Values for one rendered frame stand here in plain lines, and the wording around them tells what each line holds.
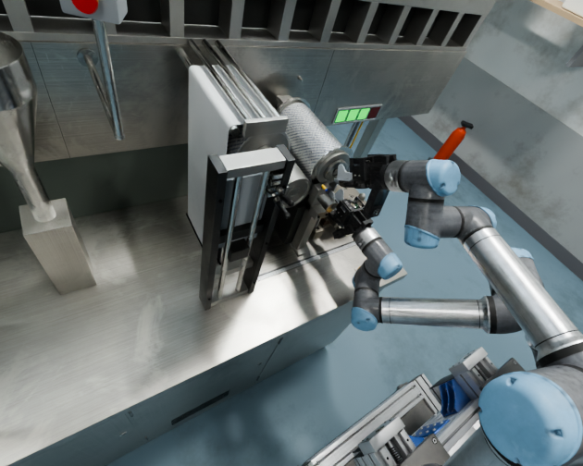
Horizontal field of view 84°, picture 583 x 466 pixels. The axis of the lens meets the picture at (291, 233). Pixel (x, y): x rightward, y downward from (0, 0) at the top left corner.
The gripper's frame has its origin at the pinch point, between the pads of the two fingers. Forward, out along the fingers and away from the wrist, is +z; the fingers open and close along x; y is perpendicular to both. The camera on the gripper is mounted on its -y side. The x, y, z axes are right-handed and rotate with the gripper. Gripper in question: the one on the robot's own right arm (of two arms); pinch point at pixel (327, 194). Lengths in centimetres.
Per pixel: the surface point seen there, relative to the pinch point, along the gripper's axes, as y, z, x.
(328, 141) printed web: 22.1, 1.7, 7.2
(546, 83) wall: -2, 59, -281
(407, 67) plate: 28, 30, -50
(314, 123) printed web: 22.1, 10.6, 6.8
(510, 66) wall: -5, 94, -280
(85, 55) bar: 33, 30, 61
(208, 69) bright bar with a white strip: 36, 16, 38
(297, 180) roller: 13.9, -3.0, 18.4
